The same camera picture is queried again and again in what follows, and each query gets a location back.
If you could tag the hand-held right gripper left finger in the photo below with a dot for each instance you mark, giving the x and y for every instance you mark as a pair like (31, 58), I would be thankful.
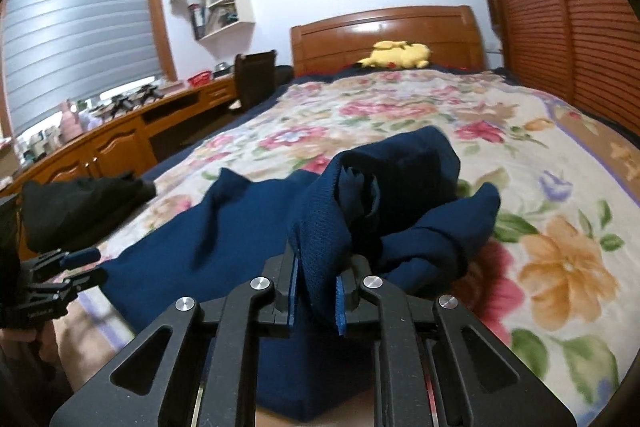
(294, 292)

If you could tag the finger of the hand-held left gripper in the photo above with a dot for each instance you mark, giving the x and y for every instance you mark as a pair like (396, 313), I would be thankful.
(75, 258)
(75, 283)

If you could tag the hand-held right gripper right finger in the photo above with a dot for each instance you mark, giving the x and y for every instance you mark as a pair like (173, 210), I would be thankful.
(342, 307)

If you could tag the navy blue suit jacket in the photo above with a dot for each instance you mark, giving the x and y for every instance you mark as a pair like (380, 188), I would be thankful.
(200, 247)

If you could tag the person's left forearm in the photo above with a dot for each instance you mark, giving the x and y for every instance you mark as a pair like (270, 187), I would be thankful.
(30, 382)

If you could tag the person's left hand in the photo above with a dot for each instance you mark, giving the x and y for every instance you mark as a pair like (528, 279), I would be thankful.
(45, 339)

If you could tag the black cloth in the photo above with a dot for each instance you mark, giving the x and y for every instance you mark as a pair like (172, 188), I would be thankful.
(85, 207)

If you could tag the wooden desk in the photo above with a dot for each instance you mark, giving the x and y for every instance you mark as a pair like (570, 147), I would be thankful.
(115, 147)

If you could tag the pink bottle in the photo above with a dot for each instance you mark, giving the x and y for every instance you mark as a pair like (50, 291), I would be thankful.
(70, 122)

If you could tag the black device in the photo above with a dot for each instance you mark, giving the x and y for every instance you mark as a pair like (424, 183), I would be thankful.
(132, 99)

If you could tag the red basket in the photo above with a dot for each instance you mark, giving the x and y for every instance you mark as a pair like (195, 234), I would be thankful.
(200, 79)

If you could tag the dark desk chair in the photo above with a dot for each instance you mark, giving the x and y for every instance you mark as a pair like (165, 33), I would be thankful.
(255, 77)

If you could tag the grey window blind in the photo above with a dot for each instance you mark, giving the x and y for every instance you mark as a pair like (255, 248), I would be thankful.
(75, 32)

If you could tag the grey metal bowl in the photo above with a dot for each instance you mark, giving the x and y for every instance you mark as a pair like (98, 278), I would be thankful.
(221, 68)

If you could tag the floral blanket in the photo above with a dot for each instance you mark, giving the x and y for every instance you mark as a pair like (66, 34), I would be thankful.
(550, 187)

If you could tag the wooden bed headboard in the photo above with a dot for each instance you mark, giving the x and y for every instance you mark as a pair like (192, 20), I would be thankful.
(340, 42)

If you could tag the yellow plush toy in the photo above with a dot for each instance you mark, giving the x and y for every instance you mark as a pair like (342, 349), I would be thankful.
(397, 54)

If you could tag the wooden louvered wardrobe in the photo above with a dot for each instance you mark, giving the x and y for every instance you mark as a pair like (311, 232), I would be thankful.
(575, 32)

